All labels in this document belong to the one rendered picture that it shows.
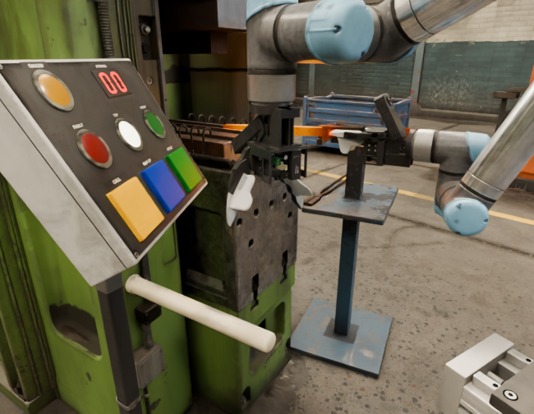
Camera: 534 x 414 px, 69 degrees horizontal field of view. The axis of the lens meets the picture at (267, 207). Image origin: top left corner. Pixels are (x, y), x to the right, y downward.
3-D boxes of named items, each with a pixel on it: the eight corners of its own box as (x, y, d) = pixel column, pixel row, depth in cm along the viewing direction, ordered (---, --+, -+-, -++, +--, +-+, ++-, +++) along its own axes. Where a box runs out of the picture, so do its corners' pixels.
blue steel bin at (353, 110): (407, 152, 520) (414, 97, 494) (384, 164, 461) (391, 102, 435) (328, 141, 588) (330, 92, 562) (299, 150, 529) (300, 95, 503)
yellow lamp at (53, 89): (81, 107, 51) (75, 71, 49) (46, 111, 47) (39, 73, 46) (67, 105, 52) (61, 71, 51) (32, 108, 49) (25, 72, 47)
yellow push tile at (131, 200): (165, 218, 58) (136, 175, 56) (144, 240, 51) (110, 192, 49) (156, 223, 58) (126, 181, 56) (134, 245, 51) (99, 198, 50)
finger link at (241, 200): (228, 229, 60) (258, 177, 60) (213, 216, 64) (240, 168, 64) (243, 236, 62) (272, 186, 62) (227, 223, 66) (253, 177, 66)
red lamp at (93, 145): (119, 162, 53) (115, 131, 51) (89, 170, 49) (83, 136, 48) (105, 159, 55) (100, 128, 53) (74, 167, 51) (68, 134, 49)
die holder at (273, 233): (296, 261, 149) (301, 146, 132) (238, 313, 119) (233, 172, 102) (188, 228, 176) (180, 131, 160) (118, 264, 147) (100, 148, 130)
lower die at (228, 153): (263, 153, 124) (263, 126, 121) (223, 167, 108) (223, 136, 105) (168, 139, 145) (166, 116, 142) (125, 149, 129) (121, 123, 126)
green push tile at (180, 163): (203, 179, 76) (182, 146, 74) (191, 191, 69) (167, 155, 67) (195, 183, 77) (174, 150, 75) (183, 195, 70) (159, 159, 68)
